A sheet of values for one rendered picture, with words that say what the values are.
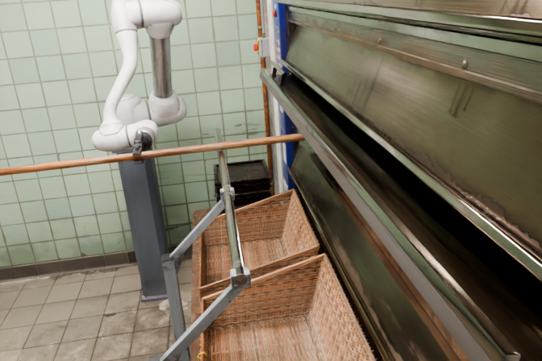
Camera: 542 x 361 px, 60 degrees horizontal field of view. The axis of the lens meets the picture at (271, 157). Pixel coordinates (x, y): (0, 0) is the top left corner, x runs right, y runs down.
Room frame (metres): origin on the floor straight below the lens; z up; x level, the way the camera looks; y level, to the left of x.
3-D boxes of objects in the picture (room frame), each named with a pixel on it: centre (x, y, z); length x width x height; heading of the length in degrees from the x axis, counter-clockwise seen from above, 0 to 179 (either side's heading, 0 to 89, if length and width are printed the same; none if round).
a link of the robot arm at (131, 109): (2.55, 0.76, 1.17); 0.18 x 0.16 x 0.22; 110
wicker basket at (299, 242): (1.79, 0.10, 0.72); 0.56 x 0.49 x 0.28; 6
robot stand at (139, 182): (2.55, 0.77, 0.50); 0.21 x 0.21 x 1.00; 5
